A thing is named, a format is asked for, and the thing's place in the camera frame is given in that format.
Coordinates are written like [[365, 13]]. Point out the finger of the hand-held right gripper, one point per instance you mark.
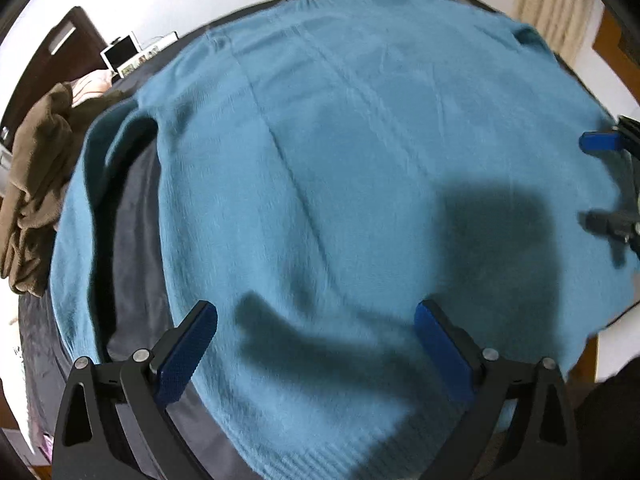
[[612, 222], [600, 141]]

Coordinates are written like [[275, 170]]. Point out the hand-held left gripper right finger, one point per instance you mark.
[[442, 355]]

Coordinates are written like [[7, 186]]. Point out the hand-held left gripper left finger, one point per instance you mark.
[[187, 355]]

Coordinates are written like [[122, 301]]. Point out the blue knit sweater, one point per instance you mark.
[[325, 160]]

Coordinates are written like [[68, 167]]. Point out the wooden framed glass door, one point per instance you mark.
[[607, 40]]

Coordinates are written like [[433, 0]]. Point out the beige curtain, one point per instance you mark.
[[555, 10]]

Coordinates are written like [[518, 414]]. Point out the person's black clothing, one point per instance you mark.
[[610, 430]]

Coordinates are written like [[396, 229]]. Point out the brown fleece garment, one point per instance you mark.
[[35, 170]]

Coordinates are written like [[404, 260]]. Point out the pink striped pillow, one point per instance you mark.
[[92, 82]]

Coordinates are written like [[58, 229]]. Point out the white tablet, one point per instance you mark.
[[122, 52]]

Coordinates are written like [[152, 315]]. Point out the dark wooden headboard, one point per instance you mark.
[[65, 50]]

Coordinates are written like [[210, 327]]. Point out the photo collage frame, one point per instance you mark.
[[142, 60]]

